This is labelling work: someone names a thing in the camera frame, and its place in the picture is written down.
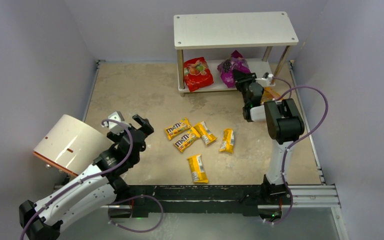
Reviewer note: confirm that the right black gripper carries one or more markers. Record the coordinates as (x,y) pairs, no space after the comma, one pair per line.
(245,81)

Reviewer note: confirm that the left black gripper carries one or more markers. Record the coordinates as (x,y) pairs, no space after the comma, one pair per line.
(137,133)

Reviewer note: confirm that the purple candy bag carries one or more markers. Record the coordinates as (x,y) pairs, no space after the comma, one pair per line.
(235,62)

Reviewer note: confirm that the red candy bag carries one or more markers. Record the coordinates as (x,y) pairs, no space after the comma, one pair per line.
(197,74)

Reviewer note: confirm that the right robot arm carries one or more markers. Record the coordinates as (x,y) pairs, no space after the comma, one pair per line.
(284,126)

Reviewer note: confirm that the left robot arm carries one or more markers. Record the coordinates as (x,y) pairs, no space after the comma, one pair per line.
(96,163)

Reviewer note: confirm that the orange candy bag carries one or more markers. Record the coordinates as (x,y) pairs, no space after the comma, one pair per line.
(269,95)

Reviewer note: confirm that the yellow candy bag back-side middle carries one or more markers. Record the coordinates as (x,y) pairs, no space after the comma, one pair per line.
(206,135)

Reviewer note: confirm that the white two-tier shelf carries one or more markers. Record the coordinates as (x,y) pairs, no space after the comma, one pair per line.
(270,30)

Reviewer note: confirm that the yellow candy bag right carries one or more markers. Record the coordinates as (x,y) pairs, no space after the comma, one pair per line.
(228,141)

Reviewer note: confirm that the yellow candy bag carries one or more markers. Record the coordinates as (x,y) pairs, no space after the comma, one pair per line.
(228,141)
(197,170)

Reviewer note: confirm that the yellow candy bag front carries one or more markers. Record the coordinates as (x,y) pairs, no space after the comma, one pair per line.
(197,170)

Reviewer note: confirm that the yellow M&M bag upper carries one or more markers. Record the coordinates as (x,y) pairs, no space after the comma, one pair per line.
(178,128)

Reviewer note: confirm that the yellow m&m bag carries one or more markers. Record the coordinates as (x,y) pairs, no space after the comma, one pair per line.
(178,128)
(187,139)

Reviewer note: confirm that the yellow M&M bag lower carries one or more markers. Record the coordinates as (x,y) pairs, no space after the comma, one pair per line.
(187,139)

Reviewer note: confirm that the white cylindrical container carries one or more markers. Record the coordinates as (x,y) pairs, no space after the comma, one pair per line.
(71,145)

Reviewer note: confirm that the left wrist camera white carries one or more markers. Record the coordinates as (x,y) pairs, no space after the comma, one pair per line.
(115,122)

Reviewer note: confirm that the black base frame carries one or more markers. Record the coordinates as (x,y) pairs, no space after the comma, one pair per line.
(256,200)

